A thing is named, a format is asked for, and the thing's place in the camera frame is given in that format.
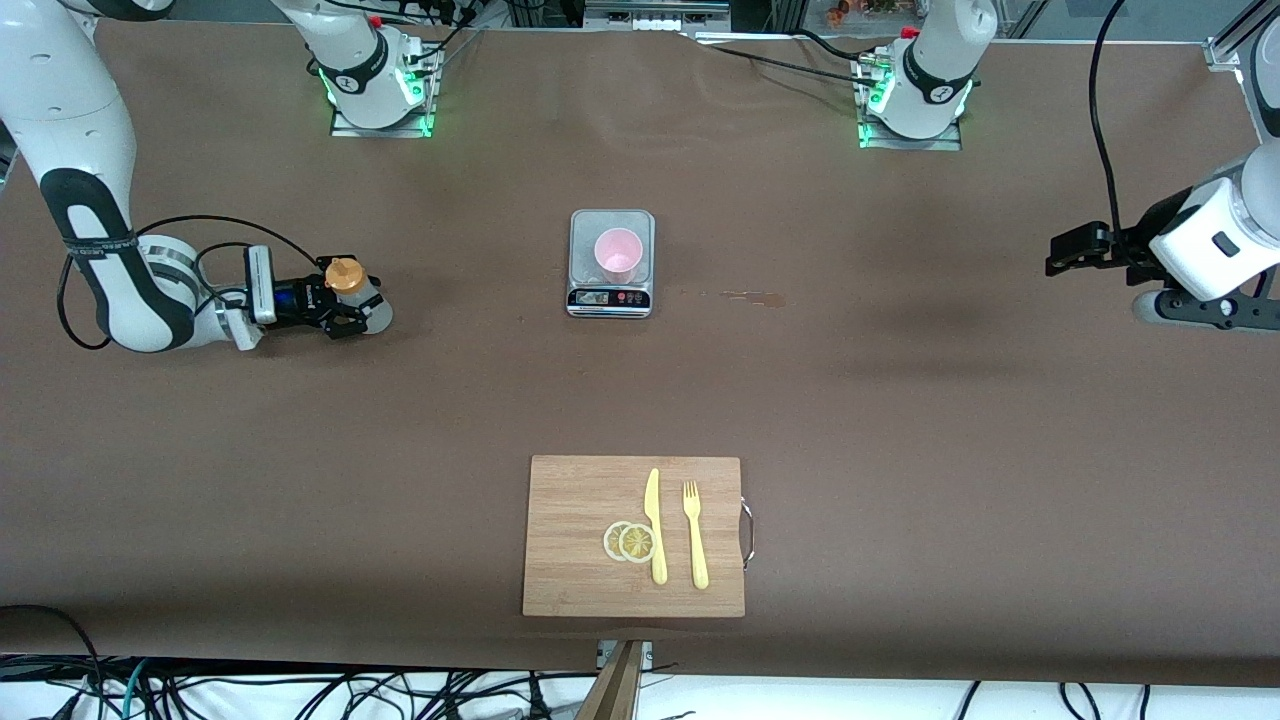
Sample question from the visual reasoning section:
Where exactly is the brown table cover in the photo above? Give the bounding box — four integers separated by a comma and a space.
0, 18, 1280, 689

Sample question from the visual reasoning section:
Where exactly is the black cable on table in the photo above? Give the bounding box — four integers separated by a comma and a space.
690, 28, 891, 86

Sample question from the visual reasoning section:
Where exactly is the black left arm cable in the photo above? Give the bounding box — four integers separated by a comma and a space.
1087, 0, 1136, 256

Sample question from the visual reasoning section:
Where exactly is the yellow plastic knife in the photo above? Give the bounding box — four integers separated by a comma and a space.
644, 467, 669, 586

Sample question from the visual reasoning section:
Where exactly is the black looped floor cable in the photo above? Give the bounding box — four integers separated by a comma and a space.
0, 603, 106, 720

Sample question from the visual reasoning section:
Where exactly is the teal floor cable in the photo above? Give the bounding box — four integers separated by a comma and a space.
118, 658, 151, 720

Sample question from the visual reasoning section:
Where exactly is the pink plastic cup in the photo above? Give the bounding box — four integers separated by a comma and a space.
594, 228, 643, 286

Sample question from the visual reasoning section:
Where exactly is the wooden cutting board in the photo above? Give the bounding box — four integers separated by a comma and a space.
522, 455, 756, 618

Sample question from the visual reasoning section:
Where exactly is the white power strip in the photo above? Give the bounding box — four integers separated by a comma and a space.
598, 8, 731, 33

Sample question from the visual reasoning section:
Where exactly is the wooden post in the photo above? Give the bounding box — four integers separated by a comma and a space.
575, 640, 646, 720

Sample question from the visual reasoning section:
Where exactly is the aluminium frame profile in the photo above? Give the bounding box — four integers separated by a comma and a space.
1205, 0, 1280, 73

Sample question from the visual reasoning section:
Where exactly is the silver digital kitchen scale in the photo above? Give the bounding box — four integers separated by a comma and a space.
566, 208, 657, 320

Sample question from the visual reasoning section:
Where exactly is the clear sauce bottle orange cap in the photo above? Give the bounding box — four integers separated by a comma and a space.
325, 257, 394, 336

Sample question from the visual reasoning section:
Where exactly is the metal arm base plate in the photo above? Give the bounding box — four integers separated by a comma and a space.
857, 55, 964, 152
329, 45, 438, 139

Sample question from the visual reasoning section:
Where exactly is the yellow plastic fork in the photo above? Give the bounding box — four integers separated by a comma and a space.
682, 480, 710, 590

